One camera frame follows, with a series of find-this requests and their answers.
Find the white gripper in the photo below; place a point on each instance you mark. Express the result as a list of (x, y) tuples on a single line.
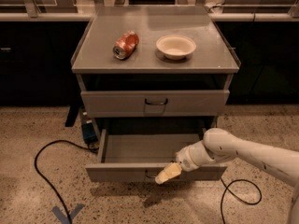
[(183, 158)]

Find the grey drawer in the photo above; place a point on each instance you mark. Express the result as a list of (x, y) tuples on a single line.
[(135, 157), (116, 104)]

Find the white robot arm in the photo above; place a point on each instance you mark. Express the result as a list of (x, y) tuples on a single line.
[(219, 146)]

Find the grey top drawer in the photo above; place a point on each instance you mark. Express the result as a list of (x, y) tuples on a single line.
[(116, 104)]

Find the grey drawer cabinet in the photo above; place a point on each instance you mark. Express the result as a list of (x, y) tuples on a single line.
[(210, 67)]

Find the blue power adapter box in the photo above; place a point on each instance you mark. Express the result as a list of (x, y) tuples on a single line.
[(88, 133)]

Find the white paper bowl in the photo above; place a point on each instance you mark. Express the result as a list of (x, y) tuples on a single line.
[(175, 47)]

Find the crushed red soda can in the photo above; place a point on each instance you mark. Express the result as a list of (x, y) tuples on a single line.
[(125, 45)]

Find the dark counter with white rail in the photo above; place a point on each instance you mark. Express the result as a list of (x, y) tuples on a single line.
[(36, 60)]

